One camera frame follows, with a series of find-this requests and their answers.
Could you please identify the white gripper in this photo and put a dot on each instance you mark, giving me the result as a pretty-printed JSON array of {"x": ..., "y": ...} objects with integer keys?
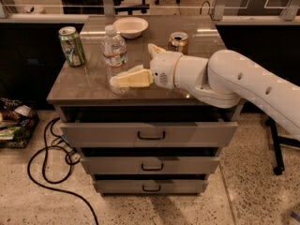
[{"x": 163, "y": 68}]

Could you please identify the clear plastic water bottle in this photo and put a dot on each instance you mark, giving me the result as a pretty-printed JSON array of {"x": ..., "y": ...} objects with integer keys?
[{"x": 115, "y": 57}]

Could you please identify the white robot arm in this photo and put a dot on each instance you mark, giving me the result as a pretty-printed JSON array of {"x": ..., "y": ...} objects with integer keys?
[{"x": 221, "y": 80}]

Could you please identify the white paper bowl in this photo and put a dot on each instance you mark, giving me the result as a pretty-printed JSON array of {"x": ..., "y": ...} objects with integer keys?
[{"x": 131, "y": 27}]

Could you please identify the gold soda can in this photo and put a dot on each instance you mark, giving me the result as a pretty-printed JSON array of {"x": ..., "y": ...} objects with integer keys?
[{"x": 178, "y": 42}]

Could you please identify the green soda can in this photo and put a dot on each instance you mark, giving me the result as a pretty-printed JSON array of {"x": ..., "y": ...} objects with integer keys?
[{"x": 72, "y": 46}]

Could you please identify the grey drawer cabinet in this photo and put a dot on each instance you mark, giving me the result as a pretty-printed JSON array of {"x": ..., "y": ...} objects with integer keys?
[{"x": 82, "y": 95}]

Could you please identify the top grey drawer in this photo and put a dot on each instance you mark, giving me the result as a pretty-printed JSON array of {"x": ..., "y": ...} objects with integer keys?
[{"x": 141, "y": 135}]

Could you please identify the grey drawer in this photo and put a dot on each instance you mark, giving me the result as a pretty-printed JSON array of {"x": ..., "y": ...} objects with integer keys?
[
  {"x": 150, "y": 165},
  {"x": 151, "y": 186},
  {"x": 141, "y": 135}
]

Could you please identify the middle grey drawer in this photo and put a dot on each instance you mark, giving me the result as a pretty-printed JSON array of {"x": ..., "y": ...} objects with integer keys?
[{"x": 150, "y": 165}]

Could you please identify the bottom grey drawer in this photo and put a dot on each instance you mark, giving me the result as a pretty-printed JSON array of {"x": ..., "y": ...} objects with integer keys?
[{"x": 151, "y": 186}]

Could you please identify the box of snack bags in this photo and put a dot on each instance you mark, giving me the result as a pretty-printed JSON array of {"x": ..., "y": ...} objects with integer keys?
[{"x": 18, "y": 121}]

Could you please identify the black stand leg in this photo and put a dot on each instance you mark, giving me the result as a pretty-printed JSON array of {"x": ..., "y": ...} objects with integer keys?
[{"x": 277, "y": 142}]

